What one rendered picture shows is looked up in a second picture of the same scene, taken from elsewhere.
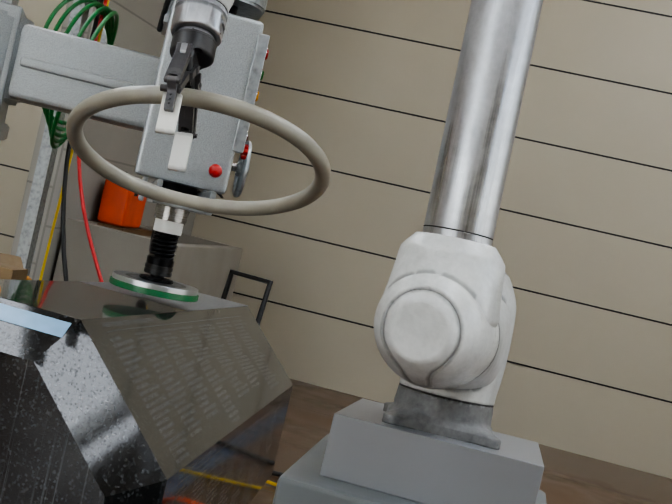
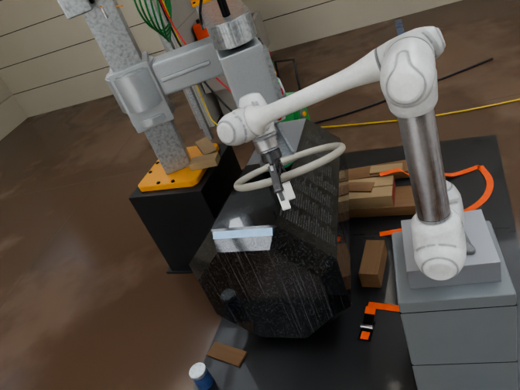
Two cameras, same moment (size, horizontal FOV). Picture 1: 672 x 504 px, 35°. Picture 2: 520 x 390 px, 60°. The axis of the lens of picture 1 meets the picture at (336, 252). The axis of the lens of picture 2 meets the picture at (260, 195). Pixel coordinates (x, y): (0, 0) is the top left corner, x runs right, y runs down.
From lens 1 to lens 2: 108 cm
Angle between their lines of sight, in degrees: 33
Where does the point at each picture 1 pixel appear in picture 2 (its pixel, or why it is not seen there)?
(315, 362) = (311, 30)
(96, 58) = (187, 59)
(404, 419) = not seen: hidden behind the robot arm
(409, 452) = not seen: hidden behind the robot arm
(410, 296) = (430, 262)
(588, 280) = not seen: outside the picture
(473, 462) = (470, 268)
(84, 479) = (309, 275)
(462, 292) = (451, 251)
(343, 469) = (418, 285)
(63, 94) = (185, 82)
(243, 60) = (262, 64)
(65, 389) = (285, 251)
